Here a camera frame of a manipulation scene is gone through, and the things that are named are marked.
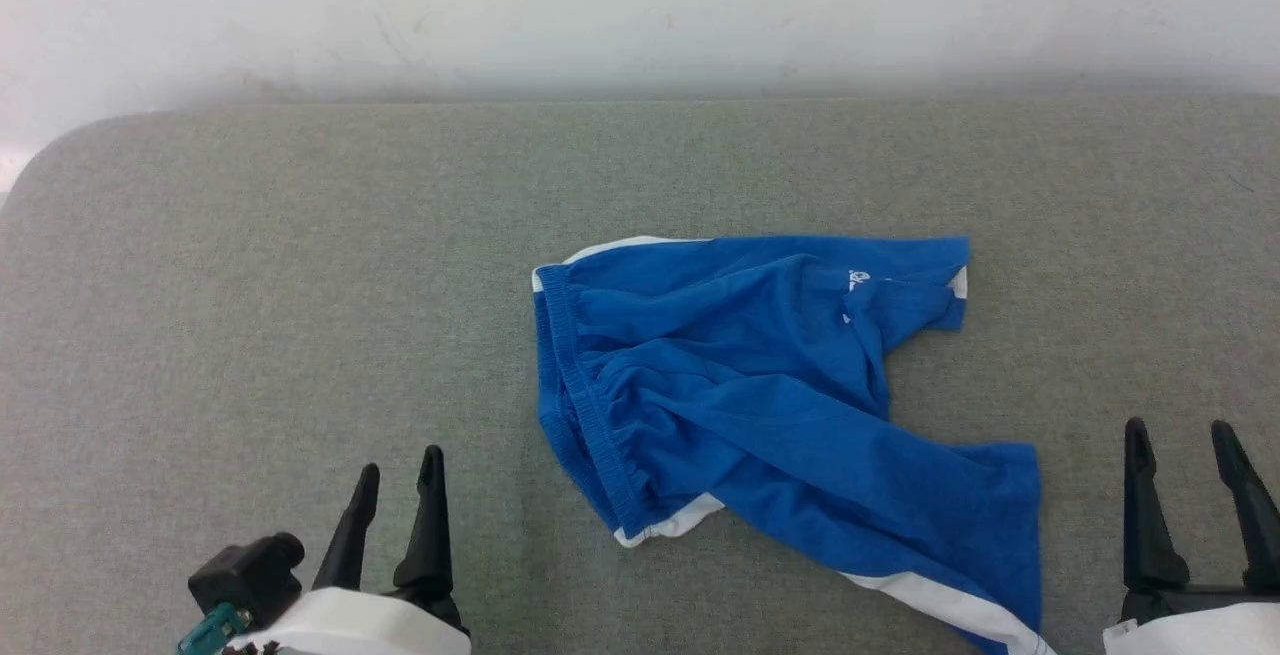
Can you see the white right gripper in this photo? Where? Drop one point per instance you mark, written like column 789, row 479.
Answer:
column 1210, row 630

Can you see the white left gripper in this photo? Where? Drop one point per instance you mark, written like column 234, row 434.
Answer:
column 350, row 630

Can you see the blue shorts with white stripes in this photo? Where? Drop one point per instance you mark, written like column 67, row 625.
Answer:
column 760, row 385

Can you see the grey-green fabric sofa seat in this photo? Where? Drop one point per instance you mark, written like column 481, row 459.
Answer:
column 300, row 335

